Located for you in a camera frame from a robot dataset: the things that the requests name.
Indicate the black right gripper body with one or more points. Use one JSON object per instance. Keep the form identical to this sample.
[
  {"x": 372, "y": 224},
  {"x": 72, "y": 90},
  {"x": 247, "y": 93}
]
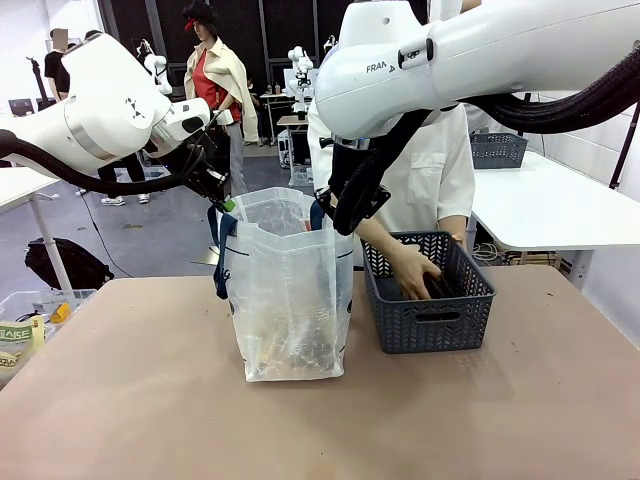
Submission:
[{"x": 350, "y": 170}]

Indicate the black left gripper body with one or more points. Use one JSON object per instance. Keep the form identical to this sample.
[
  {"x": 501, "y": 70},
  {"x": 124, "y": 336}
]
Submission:
[{"x": 207, "y": 177}]

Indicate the translucent white shopping bag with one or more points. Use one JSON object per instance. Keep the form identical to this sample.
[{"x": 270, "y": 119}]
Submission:
[{"x": 290, "y": 300}]

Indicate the dark grey plastic basket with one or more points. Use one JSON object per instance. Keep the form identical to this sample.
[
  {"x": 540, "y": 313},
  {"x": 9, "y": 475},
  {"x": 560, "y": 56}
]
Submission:
[
  {"x": 430, "y": 325},
  {"x": 497, "y": 150}
]

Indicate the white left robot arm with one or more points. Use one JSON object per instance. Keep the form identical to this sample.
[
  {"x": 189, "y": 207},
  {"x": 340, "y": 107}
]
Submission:
[{"x": 110, "y": 115}]

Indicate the person's right forearm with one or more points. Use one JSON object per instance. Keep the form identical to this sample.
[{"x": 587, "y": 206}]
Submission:
[{"x": 385, "y": 240}]

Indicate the person's left forearm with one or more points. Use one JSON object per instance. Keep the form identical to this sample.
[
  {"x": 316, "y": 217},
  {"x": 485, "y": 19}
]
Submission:
[{"x": 452, "y": 225}]

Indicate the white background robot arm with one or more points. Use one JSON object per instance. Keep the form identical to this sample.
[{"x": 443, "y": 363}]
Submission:
[
  {"x": 300, "y": 57},
  {"x": 157, "y": 65}
]

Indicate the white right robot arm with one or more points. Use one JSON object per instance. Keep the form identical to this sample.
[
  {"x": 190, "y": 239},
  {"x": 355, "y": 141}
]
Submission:
[{"x": 450, "y": 60}]

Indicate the person's right hand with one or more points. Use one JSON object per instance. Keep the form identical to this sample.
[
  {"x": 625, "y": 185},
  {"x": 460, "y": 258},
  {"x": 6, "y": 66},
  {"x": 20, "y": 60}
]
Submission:
[{"x": 415, "y": 272}]

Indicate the person's left hand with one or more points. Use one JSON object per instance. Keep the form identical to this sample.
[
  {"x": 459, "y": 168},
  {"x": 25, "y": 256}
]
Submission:
[{"x": 459, "y": 240}]

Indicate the small white background desk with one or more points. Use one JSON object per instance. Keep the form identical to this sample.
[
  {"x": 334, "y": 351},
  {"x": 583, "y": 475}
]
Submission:
[{"x": 292, "y": 120}]

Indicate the person in white t-shirt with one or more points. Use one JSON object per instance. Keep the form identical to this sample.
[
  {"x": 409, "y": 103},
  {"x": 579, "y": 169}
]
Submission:
[{"x": 435, "y": 165}]

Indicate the mannequin with beige jacket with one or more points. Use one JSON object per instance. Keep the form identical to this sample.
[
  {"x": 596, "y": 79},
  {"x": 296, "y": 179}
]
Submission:
[{"x": 235, "y": 85}]

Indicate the black backpack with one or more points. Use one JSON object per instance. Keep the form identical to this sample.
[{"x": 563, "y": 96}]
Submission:
[{"x": 70, "y": 265}]

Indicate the clear plastic storage bin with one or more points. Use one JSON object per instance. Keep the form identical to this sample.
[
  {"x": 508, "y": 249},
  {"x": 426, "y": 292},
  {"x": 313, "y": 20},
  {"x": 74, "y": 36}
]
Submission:
[{"x": 75, "y": 295}]

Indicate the small yellow box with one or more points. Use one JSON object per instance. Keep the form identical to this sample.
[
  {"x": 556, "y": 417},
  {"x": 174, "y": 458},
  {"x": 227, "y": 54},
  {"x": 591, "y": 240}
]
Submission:
[{"x": 60, "y": 314}]

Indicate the background person black shirt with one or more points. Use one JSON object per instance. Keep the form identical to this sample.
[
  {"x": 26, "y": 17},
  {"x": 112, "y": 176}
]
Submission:
[{"x": 52, "y": 65}]

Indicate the large white side table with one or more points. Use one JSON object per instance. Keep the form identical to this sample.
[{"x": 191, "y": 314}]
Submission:
[{"x": 550, "y": 215}]

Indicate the yellow-green snack package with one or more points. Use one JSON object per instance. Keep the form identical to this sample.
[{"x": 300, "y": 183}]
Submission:
[{"x": 20, "y": 340}]

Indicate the metal mannequin base plate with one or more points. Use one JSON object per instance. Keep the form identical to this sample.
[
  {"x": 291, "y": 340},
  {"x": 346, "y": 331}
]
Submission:
[{"x": 205, "y": 257}]

